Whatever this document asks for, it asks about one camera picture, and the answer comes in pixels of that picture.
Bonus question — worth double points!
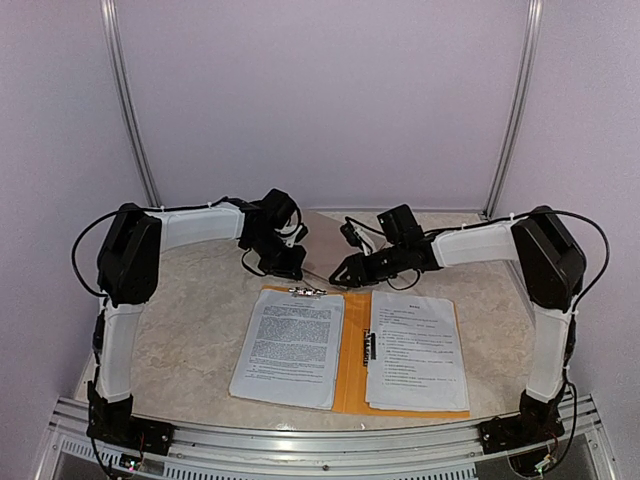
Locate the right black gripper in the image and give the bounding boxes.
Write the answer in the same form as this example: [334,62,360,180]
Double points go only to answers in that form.
[329,242,407,288]

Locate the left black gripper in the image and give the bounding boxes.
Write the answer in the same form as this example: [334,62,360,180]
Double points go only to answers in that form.
[248,232,308,282]

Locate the pink-brown file folder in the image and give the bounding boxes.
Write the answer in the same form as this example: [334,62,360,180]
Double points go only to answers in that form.
[301,210,362,282]

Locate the orange folder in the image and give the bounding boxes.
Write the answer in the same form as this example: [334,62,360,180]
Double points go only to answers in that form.
[259,284,471,420]

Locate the white printed sheet dense text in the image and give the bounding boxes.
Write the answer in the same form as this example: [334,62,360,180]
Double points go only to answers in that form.
[229,288,345,410]

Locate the white printed sheet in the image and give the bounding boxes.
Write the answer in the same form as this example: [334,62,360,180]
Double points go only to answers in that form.
[365,291,470,414]

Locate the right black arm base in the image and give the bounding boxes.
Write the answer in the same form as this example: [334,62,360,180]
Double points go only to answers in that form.
[478,391,565,454]

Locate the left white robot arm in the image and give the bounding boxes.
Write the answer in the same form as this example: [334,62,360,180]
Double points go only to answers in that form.
[88,189,308,445]

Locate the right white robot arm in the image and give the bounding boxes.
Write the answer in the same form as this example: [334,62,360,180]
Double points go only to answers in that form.
[329,205,586,444]

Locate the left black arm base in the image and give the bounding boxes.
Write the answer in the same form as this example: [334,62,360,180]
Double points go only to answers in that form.
[87,381,175,456]

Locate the orange folder edge clip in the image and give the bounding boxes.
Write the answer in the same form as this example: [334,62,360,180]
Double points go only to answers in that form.
[286,286,328,299]

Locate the orange folder centre clip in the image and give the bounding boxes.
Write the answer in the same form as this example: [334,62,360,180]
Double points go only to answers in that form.
[362,329,377,368]

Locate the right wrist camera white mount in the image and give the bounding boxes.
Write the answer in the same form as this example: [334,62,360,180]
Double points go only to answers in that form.
[340,216,386,256]

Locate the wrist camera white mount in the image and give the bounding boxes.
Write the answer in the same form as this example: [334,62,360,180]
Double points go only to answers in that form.
[277,223,308,248]
[340,216,386,256]

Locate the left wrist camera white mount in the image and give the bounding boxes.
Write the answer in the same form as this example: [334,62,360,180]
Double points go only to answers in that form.
[277,223,308,248]

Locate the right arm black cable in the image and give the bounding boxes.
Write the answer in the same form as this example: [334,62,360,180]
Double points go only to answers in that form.
[419,209,612,306]

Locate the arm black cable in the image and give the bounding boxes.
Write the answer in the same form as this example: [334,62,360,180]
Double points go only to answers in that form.
[70,194,304,299]
[419,209,612,306]

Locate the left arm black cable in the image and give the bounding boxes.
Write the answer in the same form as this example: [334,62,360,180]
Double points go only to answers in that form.
[70,194,304,299]

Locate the left aluminium frame post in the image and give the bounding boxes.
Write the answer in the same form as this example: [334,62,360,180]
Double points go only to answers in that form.
[100,0,161,207]

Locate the aluminium frame post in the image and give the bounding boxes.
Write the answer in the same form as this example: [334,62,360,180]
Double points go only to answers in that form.
[482,0,544,218]
[100,0,161,207]

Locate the right aluminium frame post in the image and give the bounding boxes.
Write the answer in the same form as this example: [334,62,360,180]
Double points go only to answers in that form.
[482,0,544,218]

